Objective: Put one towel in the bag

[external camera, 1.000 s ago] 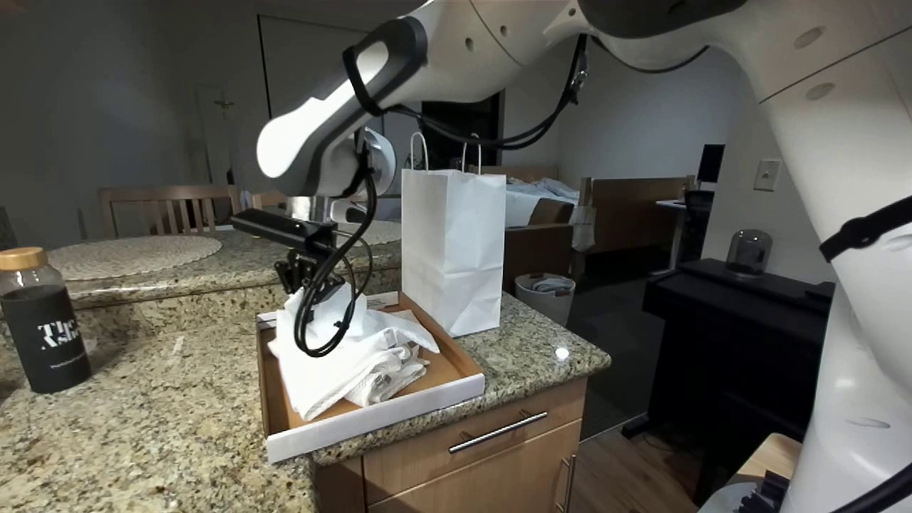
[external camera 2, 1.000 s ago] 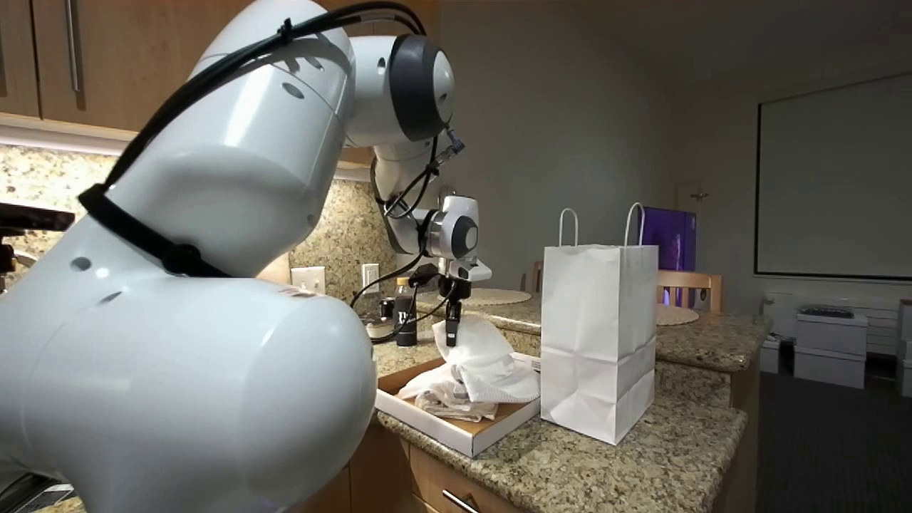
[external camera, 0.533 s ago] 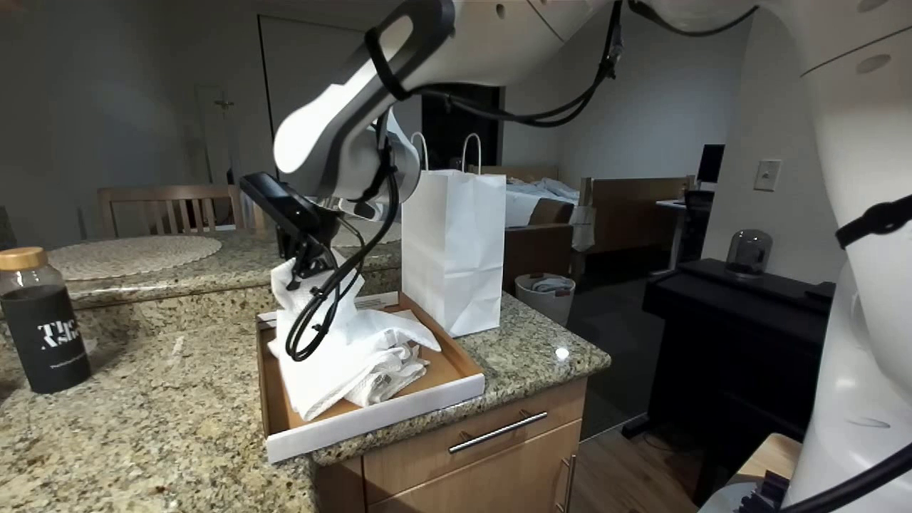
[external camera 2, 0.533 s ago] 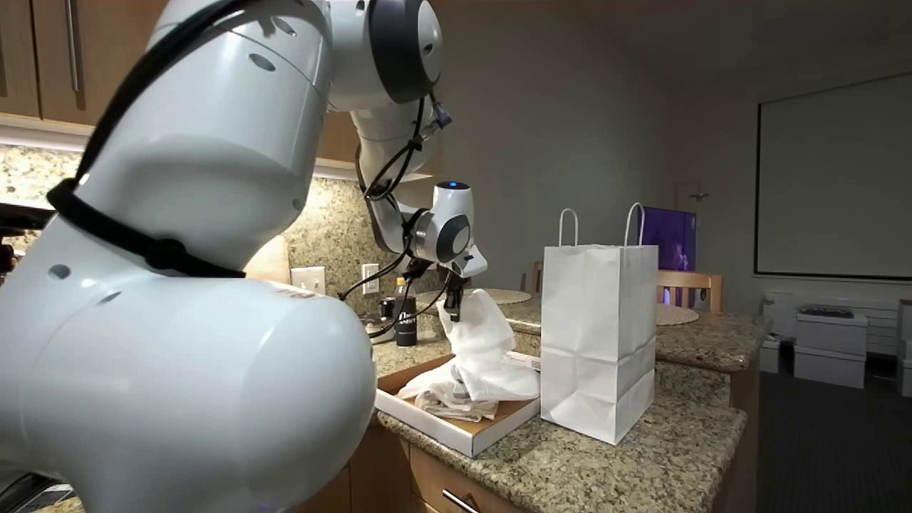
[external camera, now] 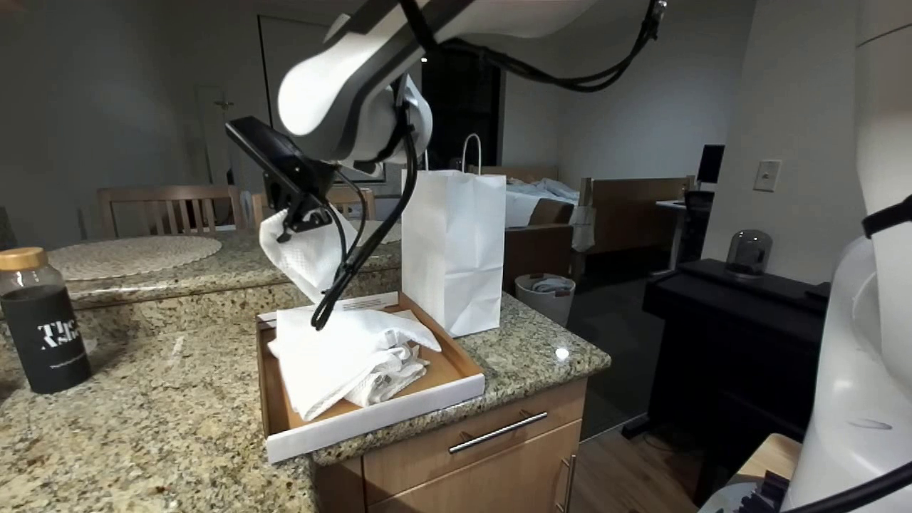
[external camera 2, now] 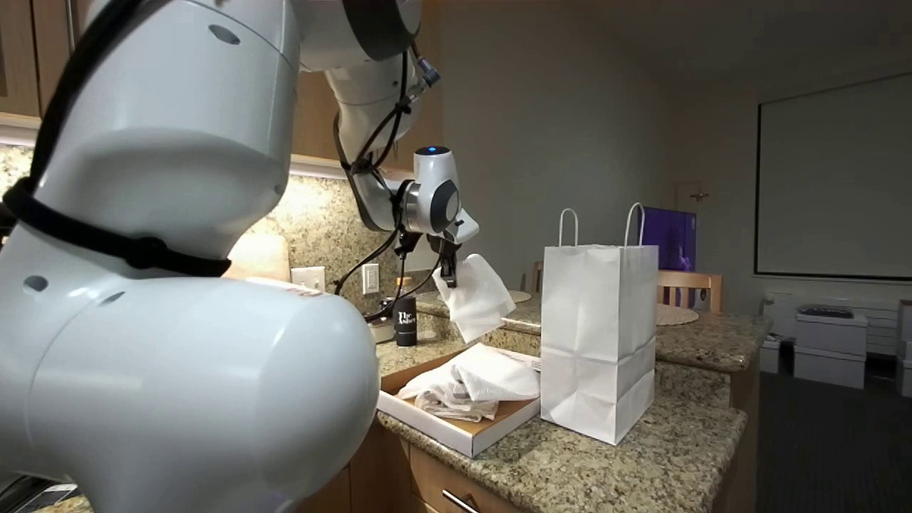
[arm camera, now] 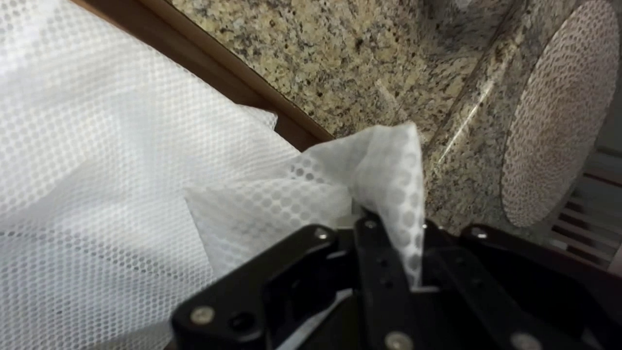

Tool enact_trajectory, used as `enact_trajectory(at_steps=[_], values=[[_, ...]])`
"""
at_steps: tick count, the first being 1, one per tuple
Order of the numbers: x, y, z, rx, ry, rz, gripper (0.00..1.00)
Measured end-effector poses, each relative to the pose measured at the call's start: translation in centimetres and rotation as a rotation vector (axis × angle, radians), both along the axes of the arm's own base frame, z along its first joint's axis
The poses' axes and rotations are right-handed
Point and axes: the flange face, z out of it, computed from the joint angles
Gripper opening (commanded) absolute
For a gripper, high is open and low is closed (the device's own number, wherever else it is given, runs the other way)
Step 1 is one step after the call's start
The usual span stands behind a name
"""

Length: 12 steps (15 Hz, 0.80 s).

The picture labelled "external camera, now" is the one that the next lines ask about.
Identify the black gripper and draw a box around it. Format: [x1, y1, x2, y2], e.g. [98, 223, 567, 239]
[269, 169, 338, 236]

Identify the white folded towel stack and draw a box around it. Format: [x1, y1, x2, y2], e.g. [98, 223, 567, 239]
[265, 303, 446, 424]

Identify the white paper bag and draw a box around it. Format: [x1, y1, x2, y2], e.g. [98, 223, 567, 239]
[397, 132, 511, 340]

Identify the black perforated wrist plate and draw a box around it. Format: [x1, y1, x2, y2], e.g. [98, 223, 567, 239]
[224, 115, 338, 196]

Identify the thin coat stand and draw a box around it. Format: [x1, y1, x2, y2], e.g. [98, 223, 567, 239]
[208, 92, 241, 188]

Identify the large round woven placemat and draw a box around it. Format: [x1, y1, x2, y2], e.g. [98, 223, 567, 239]
[45, 235, 225, 284]

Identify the wooden tray box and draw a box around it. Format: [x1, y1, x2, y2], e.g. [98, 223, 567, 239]
[255, 290, 487, 468]

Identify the brown cardboard box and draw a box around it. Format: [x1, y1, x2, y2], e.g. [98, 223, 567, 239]
[527, 196, 578, 227]

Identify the white trash bin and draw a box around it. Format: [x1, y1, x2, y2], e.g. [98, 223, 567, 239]
[514, 270, 578, 329]

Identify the wooden counter cabinet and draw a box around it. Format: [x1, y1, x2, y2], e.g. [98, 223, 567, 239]
[312, 377, 594, 513]

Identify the glass jar with black sleeve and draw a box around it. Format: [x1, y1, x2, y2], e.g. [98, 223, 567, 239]
[0, 246, 94, 397]

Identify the black speaker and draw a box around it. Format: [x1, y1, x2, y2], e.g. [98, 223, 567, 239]
[695, 143, 728, 186]

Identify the black piano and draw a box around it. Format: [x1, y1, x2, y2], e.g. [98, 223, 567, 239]
[623, 256, 856, 508]

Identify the clear glass jar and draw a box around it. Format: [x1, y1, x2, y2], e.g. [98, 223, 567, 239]
[724, 226, 776, 273]

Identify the light wooden board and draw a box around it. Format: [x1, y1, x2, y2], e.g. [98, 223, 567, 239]
[735, 430, 806, 483]

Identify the dark blue object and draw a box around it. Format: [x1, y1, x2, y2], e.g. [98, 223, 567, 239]
[698, 471, 794, 513]

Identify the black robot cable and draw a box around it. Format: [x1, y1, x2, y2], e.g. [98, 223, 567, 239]
[309, 0, 667, 334]

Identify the silver drawer handle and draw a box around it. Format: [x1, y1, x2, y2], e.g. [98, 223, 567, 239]
[446, 407, 551, 458]

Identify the silver cabinet door handle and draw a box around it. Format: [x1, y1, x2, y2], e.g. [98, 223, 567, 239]
[553, 455, 578, 513]

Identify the white light switch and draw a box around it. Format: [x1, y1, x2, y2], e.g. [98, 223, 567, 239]
[754, 158, 785, 196]

